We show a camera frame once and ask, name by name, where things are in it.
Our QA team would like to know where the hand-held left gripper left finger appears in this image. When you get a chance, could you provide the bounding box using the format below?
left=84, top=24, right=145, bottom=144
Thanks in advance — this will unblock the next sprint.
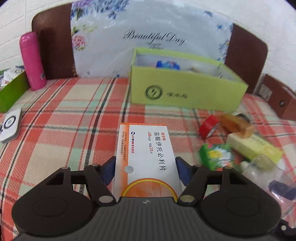
left=45, top=156, right=117, bottom=206

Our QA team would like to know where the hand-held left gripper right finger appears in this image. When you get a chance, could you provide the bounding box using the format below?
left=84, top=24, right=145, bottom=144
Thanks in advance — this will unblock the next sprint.
left=175, top=157, right=249, bottom=206

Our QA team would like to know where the small green box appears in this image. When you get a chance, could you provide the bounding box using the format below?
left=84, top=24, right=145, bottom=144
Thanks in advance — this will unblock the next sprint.
left=199, top=143, right=236, bottom=171

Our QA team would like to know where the white orange medicine box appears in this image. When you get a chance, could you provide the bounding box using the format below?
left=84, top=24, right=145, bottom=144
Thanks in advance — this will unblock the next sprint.
left=113, top=123, right=183, bottom=201

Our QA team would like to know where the tan gold box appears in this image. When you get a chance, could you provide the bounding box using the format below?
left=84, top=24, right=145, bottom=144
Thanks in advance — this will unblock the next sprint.
left=218, top=113, right=254, bottom=139

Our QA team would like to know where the yellow-green medicine box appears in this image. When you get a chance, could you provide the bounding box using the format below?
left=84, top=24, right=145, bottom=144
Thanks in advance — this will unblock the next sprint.
left=227, top=133, right=284, bottom=163

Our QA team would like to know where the light green cardboard box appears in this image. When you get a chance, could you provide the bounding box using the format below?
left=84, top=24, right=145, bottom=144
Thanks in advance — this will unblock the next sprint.
left=128, top=47, right=249, bottom=111

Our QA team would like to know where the blue gum pack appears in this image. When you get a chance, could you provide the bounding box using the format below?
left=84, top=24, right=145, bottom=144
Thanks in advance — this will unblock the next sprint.
left=156, top=61, right=181, bottom=70

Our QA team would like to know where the red tape roll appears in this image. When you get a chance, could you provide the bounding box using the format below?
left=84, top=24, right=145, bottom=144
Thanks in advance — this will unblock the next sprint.
left=199, top=115, right=220, bottom=140

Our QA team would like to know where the plaid bed sheet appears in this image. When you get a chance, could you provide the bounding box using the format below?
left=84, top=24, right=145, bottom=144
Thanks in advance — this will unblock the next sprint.
left=0, top=77, right=296, bottom=241

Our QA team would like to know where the clear plastic bottle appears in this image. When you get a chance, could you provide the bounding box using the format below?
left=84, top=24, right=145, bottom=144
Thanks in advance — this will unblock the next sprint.
left=239, top=155, right=285, bottom=186

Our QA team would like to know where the purple box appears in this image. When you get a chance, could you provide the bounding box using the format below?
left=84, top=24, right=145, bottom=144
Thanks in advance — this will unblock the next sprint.
left=269, top=180, right=296, bottom=200

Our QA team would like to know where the clear plastic bag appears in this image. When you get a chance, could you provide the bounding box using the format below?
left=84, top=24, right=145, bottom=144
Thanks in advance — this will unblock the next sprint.
left=268, top=166, right=296, bottom=205

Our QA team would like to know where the white round device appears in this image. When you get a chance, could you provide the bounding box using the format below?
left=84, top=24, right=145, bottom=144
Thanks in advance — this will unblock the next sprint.
left=0, top=108, right=22, bottom=143

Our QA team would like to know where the floral plastic-wrapped cushion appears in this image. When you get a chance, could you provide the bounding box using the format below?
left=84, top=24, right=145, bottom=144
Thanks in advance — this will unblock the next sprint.
left=70, top=0, right=234, bottom=78

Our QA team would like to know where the brown cardboard box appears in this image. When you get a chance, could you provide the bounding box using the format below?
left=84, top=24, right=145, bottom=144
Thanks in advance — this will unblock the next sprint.
left=258, top=74, right=296, bottom=119

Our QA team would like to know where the dark green open box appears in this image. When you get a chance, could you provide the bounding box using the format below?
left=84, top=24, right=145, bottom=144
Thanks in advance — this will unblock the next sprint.
left=0, top=71, right=30, bottom=113

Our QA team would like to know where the pink thermos bottle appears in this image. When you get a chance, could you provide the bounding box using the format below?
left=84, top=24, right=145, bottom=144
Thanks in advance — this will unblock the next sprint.
left=19, top=32, right=47, bottom=91

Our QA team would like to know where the white small packet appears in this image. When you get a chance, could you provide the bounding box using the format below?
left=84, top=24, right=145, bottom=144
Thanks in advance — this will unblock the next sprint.
left=3, top=67, right=25, bottom=84

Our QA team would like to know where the brown wooden headboard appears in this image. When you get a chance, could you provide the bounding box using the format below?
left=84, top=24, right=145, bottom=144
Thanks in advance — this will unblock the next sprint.
left=31, top=3, right=269, bottom=94

